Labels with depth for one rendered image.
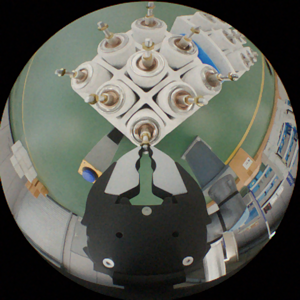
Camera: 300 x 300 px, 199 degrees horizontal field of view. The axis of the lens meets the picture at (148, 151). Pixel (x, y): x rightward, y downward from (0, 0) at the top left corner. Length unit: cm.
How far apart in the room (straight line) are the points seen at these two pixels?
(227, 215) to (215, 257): 19
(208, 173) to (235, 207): 21
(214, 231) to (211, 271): 20
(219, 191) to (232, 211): 11
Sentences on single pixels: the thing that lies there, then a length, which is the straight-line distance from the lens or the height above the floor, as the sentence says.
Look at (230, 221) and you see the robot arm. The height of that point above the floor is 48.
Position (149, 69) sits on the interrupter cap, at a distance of 21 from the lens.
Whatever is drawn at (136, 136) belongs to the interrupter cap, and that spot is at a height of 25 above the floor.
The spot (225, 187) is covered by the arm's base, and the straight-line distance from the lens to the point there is 41.
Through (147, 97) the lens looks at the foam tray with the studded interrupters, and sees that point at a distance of 27.
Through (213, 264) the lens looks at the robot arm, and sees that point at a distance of 46.
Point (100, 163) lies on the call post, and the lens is 25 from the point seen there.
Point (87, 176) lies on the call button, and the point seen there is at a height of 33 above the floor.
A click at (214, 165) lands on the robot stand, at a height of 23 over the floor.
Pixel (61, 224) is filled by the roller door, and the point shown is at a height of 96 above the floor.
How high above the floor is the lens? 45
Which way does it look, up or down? 58 degrees down
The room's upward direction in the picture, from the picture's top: 177 degrees clockwise
